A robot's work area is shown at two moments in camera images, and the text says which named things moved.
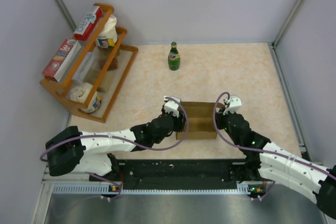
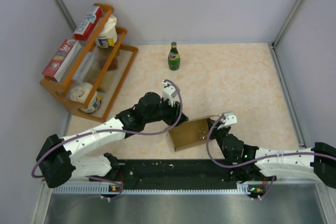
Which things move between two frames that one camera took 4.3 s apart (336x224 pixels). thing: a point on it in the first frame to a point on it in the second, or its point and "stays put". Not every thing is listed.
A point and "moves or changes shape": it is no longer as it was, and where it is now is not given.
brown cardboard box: (200, 120) moves or changes shape
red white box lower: (62, 59) stays put
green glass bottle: (174, 57) stays put
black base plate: (178, 174) stays put
